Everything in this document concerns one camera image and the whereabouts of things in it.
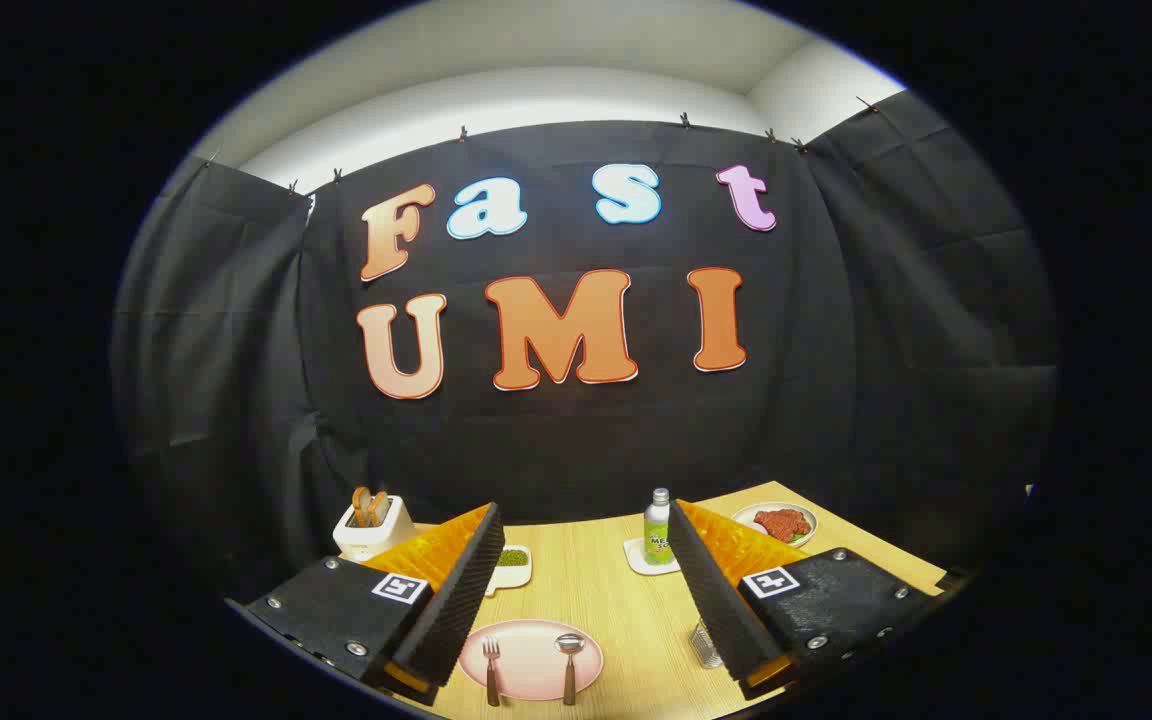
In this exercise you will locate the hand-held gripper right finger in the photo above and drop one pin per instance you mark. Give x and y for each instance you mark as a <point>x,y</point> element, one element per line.
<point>721,600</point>

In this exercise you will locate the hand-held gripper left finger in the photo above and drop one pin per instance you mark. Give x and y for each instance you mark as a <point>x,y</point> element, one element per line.
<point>456,600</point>

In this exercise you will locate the white divided snack dish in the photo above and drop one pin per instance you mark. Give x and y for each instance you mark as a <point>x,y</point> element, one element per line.
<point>516,575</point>

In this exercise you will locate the green mung beans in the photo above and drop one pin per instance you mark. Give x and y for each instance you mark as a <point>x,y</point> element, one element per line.
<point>511,558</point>

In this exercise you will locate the white round food plate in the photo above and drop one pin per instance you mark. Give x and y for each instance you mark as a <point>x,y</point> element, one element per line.
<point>744,518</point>

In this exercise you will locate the green soda bottle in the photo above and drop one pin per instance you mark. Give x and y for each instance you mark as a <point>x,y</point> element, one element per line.
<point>658,535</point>

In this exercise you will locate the white square coaster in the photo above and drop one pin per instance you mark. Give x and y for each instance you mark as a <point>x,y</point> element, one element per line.
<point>636,560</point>

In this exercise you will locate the pink round plate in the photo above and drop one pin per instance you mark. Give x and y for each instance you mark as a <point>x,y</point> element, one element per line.
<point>531,660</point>

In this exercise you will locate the red meat piece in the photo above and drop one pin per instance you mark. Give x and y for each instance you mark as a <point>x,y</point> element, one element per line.
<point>781,524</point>

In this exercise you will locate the cream white toaster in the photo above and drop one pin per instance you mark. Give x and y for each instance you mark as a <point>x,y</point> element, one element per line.
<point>366,542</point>

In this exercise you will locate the toasted bread slice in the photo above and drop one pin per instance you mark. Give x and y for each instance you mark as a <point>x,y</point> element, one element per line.
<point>361,506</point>
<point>380,508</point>

